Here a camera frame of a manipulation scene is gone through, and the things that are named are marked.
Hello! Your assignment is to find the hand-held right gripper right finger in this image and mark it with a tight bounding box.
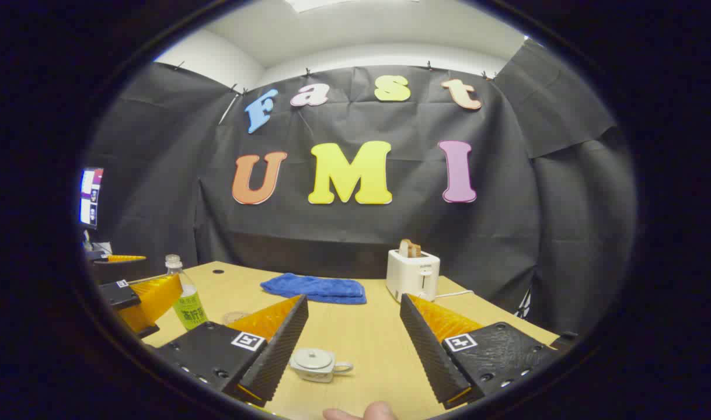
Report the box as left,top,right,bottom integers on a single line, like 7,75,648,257
399,293,560,410

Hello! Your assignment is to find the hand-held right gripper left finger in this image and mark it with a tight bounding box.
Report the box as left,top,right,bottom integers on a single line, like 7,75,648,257
154,295,309,408

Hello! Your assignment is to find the white teacup lid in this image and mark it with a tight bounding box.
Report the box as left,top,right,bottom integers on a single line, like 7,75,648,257
294,348,334,370

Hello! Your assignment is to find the green label water bottle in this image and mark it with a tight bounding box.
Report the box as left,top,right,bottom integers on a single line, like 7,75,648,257
165,254,209,331

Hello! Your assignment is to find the white ceramic teacup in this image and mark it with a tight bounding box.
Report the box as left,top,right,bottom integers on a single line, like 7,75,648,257
290,350,354,384

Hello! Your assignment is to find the computer monitor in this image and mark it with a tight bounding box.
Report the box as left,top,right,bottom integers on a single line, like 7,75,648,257
79,167,104,228

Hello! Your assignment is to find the blue folded towel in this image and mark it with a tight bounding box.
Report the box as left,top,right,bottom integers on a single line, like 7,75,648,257
260,272,368,305

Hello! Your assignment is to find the white toaster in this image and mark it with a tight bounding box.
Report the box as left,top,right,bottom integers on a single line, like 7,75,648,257
386,248,441,303

